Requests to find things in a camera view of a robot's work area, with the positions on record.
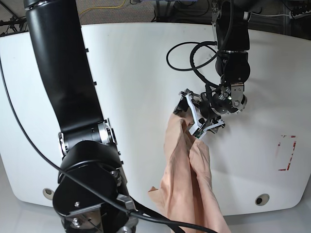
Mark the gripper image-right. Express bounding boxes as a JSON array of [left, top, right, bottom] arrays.
[[173, 83, 247, 133]]

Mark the peach t-shirt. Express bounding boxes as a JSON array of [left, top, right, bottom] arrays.
[[148, 113, 230, 233]]

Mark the black robot arm image-left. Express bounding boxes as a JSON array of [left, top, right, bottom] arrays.
[[24, 0, 140, 233]]

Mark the red tape rectangle marking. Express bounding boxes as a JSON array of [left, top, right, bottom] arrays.
[[275, 135, 297, 171]]

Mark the white power strip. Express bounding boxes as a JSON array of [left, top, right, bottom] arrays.
[[289, 3, 311, 19]]

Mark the black tripod stand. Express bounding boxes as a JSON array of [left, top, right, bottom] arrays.
[[0, 0, 28, 35]]

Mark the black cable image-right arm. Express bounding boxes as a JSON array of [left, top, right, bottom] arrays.
[[166, 41, 218, 88]]

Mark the right table cable grommet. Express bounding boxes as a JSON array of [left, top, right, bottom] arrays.
[[255, 194, 270, 206]]

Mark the table cable grommet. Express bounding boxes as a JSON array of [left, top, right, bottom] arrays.
[[255, 194, 270, 206], [43, 188, 54, 200]]

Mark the yellow cable on floor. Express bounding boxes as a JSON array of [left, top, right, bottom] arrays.
[[79, 0, 127, 15]]

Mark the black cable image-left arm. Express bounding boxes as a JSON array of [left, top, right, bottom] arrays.
[[0, 55, 214, 233]]

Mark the left table cable grommet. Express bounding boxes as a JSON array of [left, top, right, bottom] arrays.
[[43, 188, 54, 200]]

